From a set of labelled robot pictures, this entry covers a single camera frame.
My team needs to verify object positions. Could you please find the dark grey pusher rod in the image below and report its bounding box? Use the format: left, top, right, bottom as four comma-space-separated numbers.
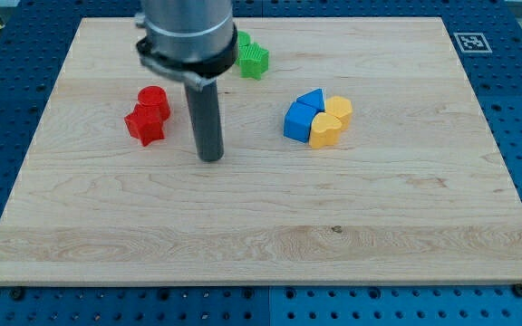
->
185, 80, 224, 162

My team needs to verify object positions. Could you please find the red cylinder block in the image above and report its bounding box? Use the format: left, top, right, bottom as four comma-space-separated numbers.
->
137, 85, 170, 120

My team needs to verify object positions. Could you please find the red star block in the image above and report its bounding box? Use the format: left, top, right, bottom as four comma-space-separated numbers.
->
124, 104, 165, 147

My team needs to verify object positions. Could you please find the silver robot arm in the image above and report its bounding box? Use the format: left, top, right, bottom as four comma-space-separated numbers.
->
135, 0, 238, 162

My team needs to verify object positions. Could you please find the green star block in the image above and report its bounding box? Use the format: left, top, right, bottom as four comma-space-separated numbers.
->
238, 43, 269, 80

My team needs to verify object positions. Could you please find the green cylinder block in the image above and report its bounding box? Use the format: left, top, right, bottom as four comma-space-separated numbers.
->
235, 30, 251, 66

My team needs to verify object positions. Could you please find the blue cube block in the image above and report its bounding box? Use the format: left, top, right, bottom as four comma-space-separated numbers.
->
283, 102, 317, 143

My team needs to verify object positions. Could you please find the blue triangle block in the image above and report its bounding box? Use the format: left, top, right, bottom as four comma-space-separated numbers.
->
296, 88, 325, 112

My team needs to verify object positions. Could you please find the yellow heart block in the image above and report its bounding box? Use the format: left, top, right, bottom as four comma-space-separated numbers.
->
309, 112, 343, 149

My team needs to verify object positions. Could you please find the yellow hexagon block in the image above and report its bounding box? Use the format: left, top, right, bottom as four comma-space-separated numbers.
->
325, 96, 353, 130

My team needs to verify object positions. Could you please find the wooden board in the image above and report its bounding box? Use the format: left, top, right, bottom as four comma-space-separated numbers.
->
0, 17, 522, 287

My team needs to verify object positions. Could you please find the white fiducial marker tag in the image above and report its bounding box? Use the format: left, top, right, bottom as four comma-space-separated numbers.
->
454, 32, 492, 53

